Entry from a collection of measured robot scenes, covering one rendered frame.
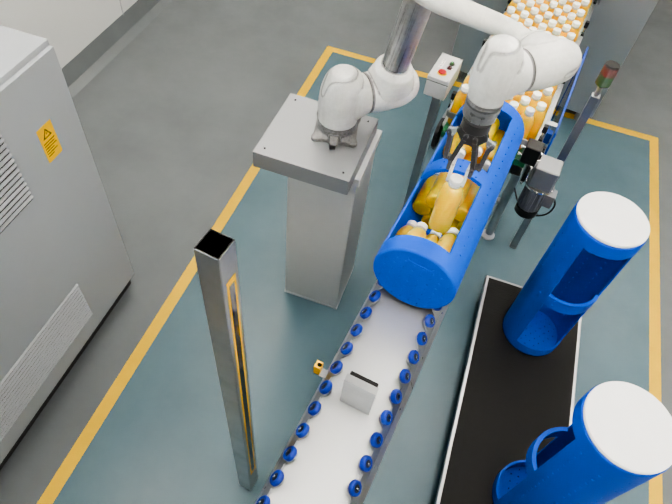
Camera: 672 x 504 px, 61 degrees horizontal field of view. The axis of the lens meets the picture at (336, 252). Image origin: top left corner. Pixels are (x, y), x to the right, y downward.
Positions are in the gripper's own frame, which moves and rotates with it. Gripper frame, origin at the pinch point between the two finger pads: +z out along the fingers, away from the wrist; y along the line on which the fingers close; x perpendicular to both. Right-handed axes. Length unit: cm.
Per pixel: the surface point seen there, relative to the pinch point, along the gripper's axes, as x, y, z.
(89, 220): -22, -136, 80
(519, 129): 69, 10, 32
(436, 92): 92, -29, 46
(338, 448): -67, 0, 55
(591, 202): 60, 47, 46
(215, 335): -70, -35, 11
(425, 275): -12.3, 2.1, 34.0
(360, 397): -53, 0, 46
